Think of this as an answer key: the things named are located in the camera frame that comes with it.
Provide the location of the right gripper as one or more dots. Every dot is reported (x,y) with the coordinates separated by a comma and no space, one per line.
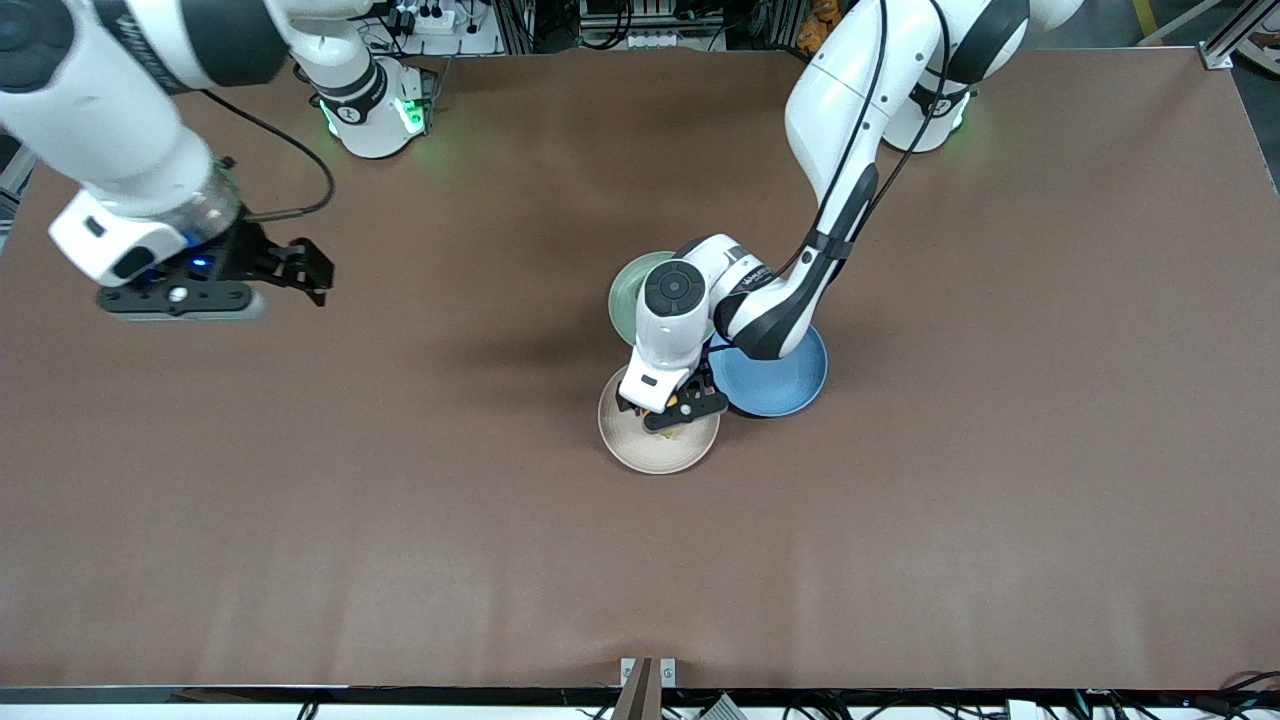
(247,253)

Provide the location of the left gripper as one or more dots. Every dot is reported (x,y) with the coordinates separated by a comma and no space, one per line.
(622,403)

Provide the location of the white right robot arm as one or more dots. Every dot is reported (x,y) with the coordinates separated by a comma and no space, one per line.
(100,100)

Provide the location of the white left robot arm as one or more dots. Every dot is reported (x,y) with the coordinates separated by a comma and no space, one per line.
(840,100)

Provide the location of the pale beige plate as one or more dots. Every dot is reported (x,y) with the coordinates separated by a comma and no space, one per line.
(640,445)

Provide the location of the mint green plate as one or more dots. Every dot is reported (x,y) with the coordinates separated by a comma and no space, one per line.
(628,300)

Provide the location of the blue plate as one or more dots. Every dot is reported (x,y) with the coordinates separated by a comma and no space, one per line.
(770,385)

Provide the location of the white power strip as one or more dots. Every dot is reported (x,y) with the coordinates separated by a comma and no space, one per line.
(430,15)

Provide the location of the brown wedge bar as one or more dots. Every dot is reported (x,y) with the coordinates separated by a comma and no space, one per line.
(635,700)

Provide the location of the grey ribbed block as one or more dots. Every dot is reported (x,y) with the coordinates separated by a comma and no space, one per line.
(722,710)

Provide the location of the long white socket strip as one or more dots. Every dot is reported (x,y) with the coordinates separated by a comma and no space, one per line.
(660,40)

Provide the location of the bag of orange items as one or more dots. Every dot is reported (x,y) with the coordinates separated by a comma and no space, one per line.
(815,25)

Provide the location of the small white box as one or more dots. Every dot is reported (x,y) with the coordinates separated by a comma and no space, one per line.
(1025,710)

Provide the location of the small metal bracket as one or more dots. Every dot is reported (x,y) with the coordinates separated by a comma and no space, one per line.
(626,670)

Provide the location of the aluminium frame profile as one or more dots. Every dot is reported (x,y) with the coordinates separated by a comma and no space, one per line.
(1240,30)
(15,175)

